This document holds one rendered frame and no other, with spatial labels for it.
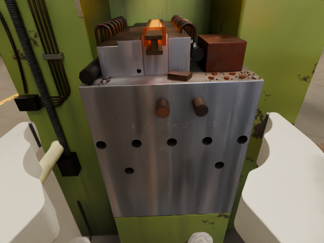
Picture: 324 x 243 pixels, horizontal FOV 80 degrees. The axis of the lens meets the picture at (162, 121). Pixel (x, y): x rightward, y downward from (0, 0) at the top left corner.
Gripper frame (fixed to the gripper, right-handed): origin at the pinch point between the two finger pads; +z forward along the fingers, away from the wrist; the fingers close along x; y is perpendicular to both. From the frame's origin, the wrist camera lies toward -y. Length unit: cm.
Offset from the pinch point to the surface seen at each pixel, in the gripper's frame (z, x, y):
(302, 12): 47, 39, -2
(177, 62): 33.0, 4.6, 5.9
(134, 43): 32.9, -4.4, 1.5
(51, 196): 73, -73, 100
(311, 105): 185, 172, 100
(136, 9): 81, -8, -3
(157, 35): 22.4, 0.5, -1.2
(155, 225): 27, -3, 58
